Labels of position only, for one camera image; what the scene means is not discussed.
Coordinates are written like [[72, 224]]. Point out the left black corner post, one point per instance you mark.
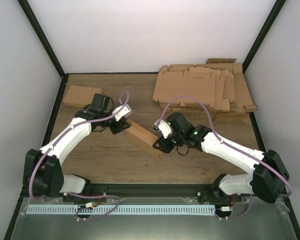
[[32, 19]]

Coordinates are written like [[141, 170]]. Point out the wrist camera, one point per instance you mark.
[[122, 112], [163, 127]]

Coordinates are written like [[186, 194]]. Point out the black aluminium frame rail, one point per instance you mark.
[[135, 191]]

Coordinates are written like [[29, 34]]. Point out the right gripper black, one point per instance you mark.
[[165, 148]]

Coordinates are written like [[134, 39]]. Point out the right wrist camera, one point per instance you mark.
[[163, 127]]

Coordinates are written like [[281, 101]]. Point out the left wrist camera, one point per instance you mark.
[[122, 112]]

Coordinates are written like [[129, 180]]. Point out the right black corner post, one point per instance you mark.
[[267, 25]]

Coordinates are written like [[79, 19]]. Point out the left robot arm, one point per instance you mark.
[[43, 172]]

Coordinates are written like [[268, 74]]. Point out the folded brown cardboard box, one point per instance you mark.
[[80, 96]]

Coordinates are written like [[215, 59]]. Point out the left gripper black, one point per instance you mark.
[[119, 128]]

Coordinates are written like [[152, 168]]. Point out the light blue slotted cable duct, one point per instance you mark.
[[55, 209]]

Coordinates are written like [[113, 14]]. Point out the stack of flat cardboard sheets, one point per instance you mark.
[[219, 85]]

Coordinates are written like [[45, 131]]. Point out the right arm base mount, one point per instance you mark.
[[210, 193]]

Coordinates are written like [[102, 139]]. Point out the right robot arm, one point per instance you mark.
[[265, 173]]

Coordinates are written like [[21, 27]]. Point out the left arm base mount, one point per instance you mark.
[[90, 191]]

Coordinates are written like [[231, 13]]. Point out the black corner post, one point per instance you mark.
[[267, 25], [32, 19]]

